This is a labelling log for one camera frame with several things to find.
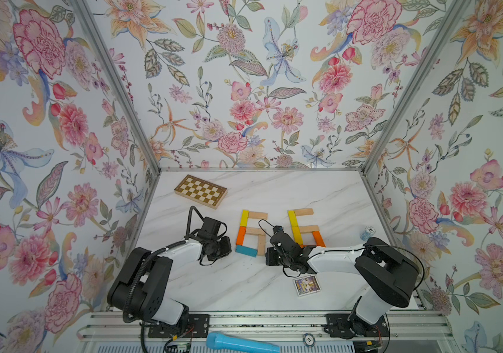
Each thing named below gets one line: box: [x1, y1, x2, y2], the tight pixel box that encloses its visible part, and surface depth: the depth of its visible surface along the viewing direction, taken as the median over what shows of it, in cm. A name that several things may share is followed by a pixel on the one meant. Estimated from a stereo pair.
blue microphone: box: [205, 331, 281, 353], surface depth 71 cm
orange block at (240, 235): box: [235, 225, 247, 246], surface depth 97 cm
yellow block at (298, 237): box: [291, 226, 304, 245], surface depth 98 cm
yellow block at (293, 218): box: [287, 210, 300, 228], surface depth 104 cm
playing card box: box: [292, 275, 322, 297], surface depth 83 cm
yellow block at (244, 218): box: [239, 209, 250, 227], surface depth 103 cm
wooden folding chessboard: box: [174, 174, 228, 210], surface depth 111 cm
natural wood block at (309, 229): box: [299, 225, 320, 234], surface depth 100 cm
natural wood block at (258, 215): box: [248, 211, 269, 220], surface depth 105 cm
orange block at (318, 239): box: [311, 230, 326, 248], surface depth 97 cm
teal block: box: [235, 244, 259, 258], surface depth 92 cm
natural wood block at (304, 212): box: [294, 208, 315, 217], surface depth 106 cm
